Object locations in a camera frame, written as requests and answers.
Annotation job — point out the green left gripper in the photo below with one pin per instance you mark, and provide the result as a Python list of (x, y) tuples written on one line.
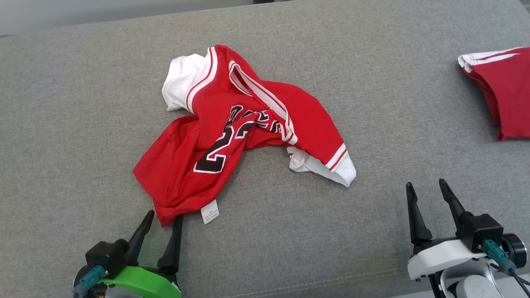
[(145, 283)]

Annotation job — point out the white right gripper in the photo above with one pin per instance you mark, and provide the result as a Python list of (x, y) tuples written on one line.
[(443, 258)]

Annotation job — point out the red shorts with white stripes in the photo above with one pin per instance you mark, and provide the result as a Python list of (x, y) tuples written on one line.
[(507, 91)]

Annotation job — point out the red jersey with white trim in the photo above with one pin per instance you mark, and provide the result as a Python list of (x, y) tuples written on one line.
[(236, 124)]

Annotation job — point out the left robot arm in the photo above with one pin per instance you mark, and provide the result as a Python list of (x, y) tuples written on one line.
[(120, 293)]

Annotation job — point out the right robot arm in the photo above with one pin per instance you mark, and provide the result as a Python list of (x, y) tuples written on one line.
[(472, 285)]

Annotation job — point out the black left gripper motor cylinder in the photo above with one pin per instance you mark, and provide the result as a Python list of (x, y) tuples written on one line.
[(78, 279)]

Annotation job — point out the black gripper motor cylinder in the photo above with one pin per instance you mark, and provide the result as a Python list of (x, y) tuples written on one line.
[(78, 279), (515, 250)]

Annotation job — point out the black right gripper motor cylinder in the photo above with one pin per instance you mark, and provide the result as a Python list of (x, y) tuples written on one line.
[(515, 250)]

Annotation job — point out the grey fabric sofa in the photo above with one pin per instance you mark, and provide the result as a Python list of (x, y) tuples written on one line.
[(83, 103)]

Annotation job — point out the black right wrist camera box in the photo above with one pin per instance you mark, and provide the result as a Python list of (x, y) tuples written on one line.
[(480, 229)]

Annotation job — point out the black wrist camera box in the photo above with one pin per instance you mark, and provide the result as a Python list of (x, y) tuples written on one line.
[(480, 229), (105, 254)]

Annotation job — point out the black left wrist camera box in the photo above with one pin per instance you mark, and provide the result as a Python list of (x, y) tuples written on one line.
[(105, 254)]

